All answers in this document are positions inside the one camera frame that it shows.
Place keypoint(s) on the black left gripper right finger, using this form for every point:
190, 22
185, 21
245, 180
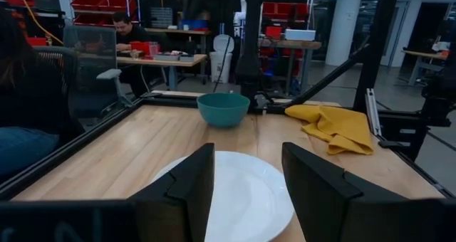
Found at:
313, 199

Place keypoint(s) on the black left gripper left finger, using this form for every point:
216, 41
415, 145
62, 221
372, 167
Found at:
185, 199

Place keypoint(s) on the white round plate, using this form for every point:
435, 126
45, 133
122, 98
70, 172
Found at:
246, 199

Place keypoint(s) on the teal bowl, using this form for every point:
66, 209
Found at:
222, 114

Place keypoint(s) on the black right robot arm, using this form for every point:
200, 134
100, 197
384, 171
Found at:
251, 39

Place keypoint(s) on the yellow cloth napkin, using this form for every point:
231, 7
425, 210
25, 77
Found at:
342, 128

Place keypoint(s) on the white trash can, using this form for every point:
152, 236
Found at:
221, 64

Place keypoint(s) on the wooden desk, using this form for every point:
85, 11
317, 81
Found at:
424, 55
160, 61

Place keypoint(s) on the wooden workbench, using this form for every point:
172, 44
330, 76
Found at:
290, 44

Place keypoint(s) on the red container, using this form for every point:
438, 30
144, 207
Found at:
142, 47

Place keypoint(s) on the white box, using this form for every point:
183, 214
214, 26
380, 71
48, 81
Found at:
300, 35

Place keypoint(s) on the grey office chair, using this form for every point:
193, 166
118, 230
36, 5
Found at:
92, 57

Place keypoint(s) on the blue bin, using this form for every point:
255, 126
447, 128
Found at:
194, 24

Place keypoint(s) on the person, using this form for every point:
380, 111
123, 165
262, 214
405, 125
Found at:
25, 103
128, 32

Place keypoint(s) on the white round pillar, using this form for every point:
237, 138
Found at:
343, 25

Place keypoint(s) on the black mesh office chair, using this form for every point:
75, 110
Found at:
58, 62

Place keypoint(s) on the red bin shelf rack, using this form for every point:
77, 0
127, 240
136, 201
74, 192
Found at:
285, 10
103, 3

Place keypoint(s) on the small red storage bin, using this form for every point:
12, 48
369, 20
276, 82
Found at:
35, 41

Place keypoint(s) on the silver aluminium bracket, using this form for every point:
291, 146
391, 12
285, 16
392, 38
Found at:
373, 110

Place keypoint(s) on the black diagonal frame strut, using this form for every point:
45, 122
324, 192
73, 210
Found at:
327, 78

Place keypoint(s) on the black vertical frame post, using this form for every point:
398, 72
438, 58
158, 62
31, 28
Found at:
377, 39

